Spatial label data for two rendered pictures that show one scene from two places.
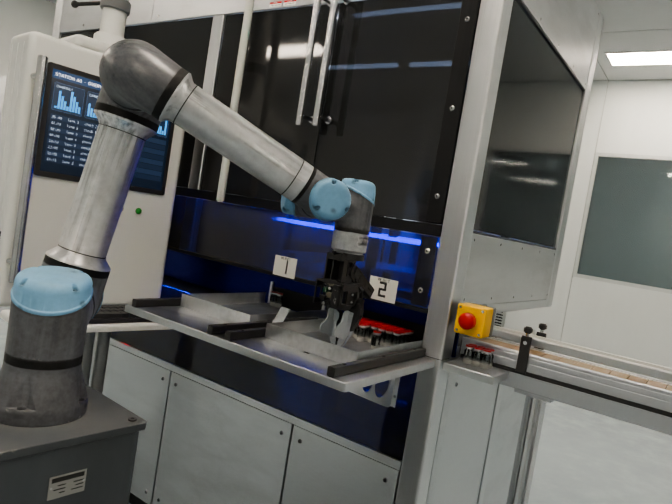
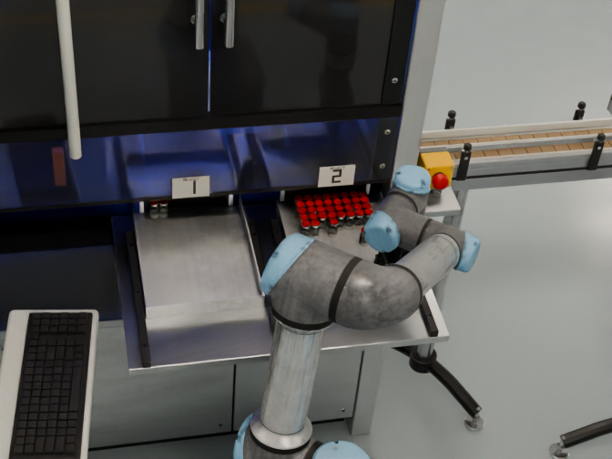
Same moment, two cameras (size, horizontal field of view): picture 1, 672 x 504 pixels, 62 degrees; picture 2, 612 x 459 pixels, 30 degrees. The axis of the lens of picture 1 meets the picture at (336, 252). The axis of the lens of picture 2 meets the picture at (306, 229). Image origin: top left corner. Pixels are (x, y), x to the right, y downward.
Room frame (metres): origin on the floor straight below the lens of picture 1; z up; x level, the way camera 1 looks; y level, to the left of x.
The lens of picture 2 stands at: (0.20, 1.46, 2.72)
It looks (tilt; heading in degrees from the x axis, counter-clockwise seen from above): 43 degrees down; 310
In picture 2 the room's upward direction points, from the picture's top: 5 degrees clockwise
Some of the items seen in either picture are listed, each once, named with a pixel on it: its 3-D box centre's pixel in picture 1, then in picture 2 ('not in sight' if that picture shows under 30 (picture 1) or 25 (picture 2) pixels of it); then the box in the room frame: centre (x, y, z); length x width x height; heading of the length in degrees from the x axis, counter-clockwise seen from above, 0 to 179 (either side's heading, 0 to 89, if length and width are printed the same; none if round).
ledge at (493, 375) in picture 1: (478, 369); (428, 195); (1.38, -0.39, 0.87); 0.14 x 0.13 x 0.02; 145
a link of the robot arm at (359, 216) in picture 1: (354, 206); (409, 194); (1.19, -0.02, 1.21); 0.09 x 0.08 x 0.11; 106
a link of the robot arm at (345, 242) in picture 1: (350, 243); not in sight; (1.19, -0.03, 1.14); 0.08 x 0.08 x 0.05
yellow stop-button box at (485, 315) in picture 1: (474, 320); (433, 168); (1.36, -0.36, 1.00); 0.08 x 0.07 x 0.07; 145
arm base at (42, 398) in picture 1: (41, 380); not in sight; (0.91, 0.45, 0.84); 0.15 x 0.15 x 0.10
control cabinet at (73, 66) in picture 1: (91, 176); not in sight; (1.74, 0.78, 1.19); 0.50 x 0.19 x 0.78; 138
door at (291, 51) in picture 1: (264, 104); (91, 2); (1.79, 0.30, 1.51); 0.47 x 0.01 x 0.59; 55
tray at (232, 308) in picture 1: (258, 308); (195, 253); (1.59, 0.19, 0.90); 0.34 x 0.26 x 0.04; 145
